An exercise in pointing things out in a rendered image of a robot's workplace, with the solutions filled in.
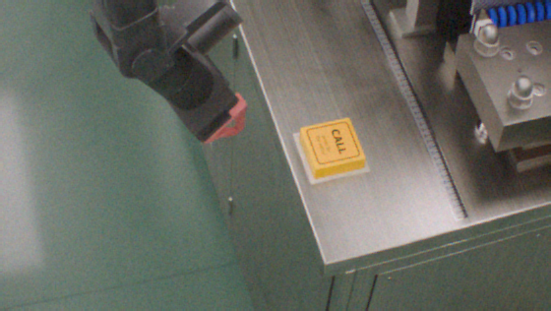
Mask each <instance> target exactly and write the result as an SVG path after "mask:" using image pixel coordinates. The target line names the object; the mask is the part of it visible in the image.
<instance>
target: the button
mask: <svg viewBox="0 0 551 311"><path fill-rule="evenodd" d="M300 141H301V143H302V146H303V149H304V151H305V156H306V159H307V161H308V164H309V167H310V169H311V171H312V174H313V176H314V178H321V177H326V176H330V175H335V174H339V173H343V172H347V171H351V170H355V169H360V168H363V167H364V163H365V156H364V154H363V150H362V147H361V145H360V142H359V140H358V137H357V135H356V132H355V131H354V128H353V126H352V123H351V121H350V119H349V118H345V119H340V120H338V121H333V122H328V123H324V124H319V125H314V126H313V125H309V126H305V127H302V128H301V130H300Z"/></svg>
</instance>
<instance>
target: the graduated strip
mask: <svg viewBox="0 0 551 311"><path fill-rule="evenodd" d="M359 2H360V4H361V7H362V9H363V10H364V12H365V15H366V17H367V19H368V21H369V23H370V25H371V27H372V30H373V32H374V33H375V35H376V37H377V39H378V41H379V43H380V45H381V47H382V49H383V51H384V54H385V56H386V58H387V60H388V62H389V64H390V67H391V70H392V73H393V75H394V77H395V79H396V81H397V83H398V87H399V89H400V91H401V94H402V96H403V98H404V99H405V102H406V104H407V106H408V108H409V111H410V113H411V115H412V117H413V121H414V123H415V125H416V128H417V130H418V132H419V134H420V137H421V139H422V141H423V142H424V147H425V149H426V151H427V154H428V155H429V157H430V159H431V161H432V163H433V168H434V170H435V172H436V174H437V177H438V178H439V180H440V185H441V187H442V189H443V191H444V193H445V195H446V199H447V202H448V204H449V205H450V207H451V212H452V214H453V216H454V218H455V220H460V219H464V218H469V213H468V211H467V210H466V208H465V206H464V201H463V200H462V198H461V196H460V193H459V189H458V186H457V184H456V182H455V179H454V176H453V175H452V173H451V171H450V169H449V166H448V162H447V160H446V159H445V156H444V154H443V152H442V150H441V145H440V143H439V142H438V140H437V137H436V135H435V133H434V131H433V129H432V124H431V123H430V121H429V119H428V116H427V114H426V112H425V110H424V108H423V105H422V104H421V102H420V100H419V96H418V93H417V91H416V89H415V86H414V85H413V83H412V81H411V80H410V77H409V75H408V73H407V71H406V69H405V67H404V65H403V63H402V61H401V59H400V56H399V54H398V52H397V50H396V47H395V45H394V43H393V41H392V39H391V36H390V34H389V31H388V29H387V27H386V25H385V23H384V21H383V18H382V16H381V15H380V13H379V11H378V8H377V6H376V5H375V3H374V1H373V0H359Z"/></svg>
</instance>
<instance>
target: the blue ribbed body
mask: <svg viewBox="0 0 551 311"><path fill-rule="evenodd" d="M543 4H544V5H543ZM506 13H507V14H506ZM488 17H489V19H491V21H492V23H493V25H495V26H496V27H497V28H498V29H499V28H504V27H508V26H516V25H520V24H528V23H533V22H537V21H540V22H541V21H545V20H549V19H551V1H550V0H545V1H544V2H543V3H542V2H541V1H539V0H538V1H536V2H535V3H534V5H533V4H531V3H526V4H525V6H524V5H522V4H518V5H517V6H516V8H515V7H514V6H513V5H509V7H507V10H505V9H504V8H503V7H499V8H498V10H497V14H496V12H495V10H494V9H489V10H488ZM536 18H537V19H536Z"/></svg>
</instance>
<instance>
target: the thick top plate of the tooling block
mask: <svg viewBox="0 0 551 311"><path fill-rule="evenodd" d="M476 39H477V37H476V35H475V34H474V32H472V33H469V32H468V33H463V34H460V35H459V39H458V46H457V49H456V53H455V59H454V63H455V65H456V66H457V68H458V70H459V76H460V78H461V79H462V81H463V83H464V85H465V87H466V89H467V91H468V92H469V96H470V98H471V100H472V102H473V104H474V106H475V107H476V109H477V112H478V116H479V118H480V120H481V121H482V123H483V125H484V127H485V131H486V133H487V134H488V136H489V138H490V140H491V144H492V146H493V147H494V150H495V152H500V151H503V150H507V149H511V148H515V147H522V146H526V145H530V144H533V143H537V142H540V141H544V140H548V139H551V19H549V20H545V21H541V22H540V21H537V22H533V23H528V24H520V25H516V26H508V27H504V28H499V43H498V44H499V48H500V49H499V53H497V54H496V56H494V57H491V58H487V57H484V56H481V55H479V54H478V53H477V52H476V50H475V49H474V42H475V40H476ZM520 76H529V77H530V78H531V80H532V81H533V92H532V100H533V102H532V105H531V107H530V108H529V109H526V110H517V109H514V108H513V107H512V106H510V105H509V103H508V99H507V96H508V92H509V91H510V90H511V88H512V84H513V83H515V82H516V79H517V78H519V77H520Z"/></svg>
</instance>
